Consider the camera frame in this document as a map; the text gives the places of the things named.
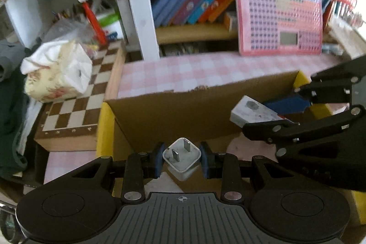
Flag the cardboard box with yellow tape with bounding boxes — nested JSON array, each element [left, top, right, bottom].
[[96, 70, 366, 227]]

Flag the white charger plug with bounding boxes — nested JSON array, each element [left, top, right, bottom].
[[162, 138, 203, 182]]

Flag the floral tissue pack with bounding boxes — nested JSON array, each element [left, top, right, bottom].
[[21, 40, 92, 103]]

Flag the bunch of coloured pencils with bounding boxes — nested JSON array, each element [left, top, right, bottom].
[[53, 10, 72, 23]]

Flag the grey cloth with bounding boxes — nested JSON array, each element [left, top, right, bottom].
[[0, 38, 27, 83]]

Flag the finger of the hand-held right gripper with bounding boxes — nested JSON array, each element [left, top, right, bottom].
[[262, 55, 366, 116], [242, 105, 366, 165]]

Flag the wooden shelf board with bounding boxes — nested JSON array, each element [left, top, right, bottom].
[[156, 24, 239, 44]]

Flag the white wedge block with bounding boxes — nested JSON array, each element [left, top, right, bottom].
[[230, 95, 291, 128]]

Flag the pink plush toy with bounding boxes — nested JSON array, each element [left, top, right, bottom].
[[229, 132, 278, 161]]

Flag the white paper sheets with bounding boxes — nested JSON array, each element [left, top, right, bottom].
[[17, 99, 43, 156]]

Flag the wooden chessboard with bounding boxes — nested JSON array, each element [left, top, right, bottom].
[[34, 41, 126, 151]]

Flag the red stick with white cap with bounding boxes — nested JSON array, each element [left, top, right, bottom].
[[77, 0, 107, 44]]

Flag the clear plastic bag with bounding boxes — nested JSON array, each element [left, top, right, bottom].
[[43, 18, 99, 57]]

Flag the pink learning tablet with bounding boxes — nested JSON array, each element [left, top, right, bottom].
[[233, 0, 323, 56]]

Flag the light blue packet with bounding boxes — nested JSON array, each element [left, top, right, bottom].
[[323, 44, 344, 55]]

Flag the dark green cloth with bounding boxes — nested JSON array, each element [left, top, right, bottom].
[[0, 70, 29, 179]]

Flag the green and white box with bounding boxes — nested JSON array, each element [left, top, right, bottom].
[[96, 11, 126, 40]]

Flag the small orange box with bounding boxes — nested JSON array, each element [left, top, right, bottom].
[[224, 12, 238, 32]]

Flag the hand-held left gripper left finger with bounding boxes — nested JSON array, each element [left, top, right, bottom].
[[70, 142, 166, 203]]

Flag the stack of magazines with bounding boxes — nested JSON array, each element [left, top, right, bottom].
[[160, 42, 238, 57]]

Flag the white shelf post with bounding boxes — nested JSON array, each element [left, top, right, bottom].
[[119, 0, 160, 61]]

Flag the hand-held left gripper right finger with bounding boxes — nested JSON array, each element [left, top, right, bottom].
[[199, 142, 296, 201]]

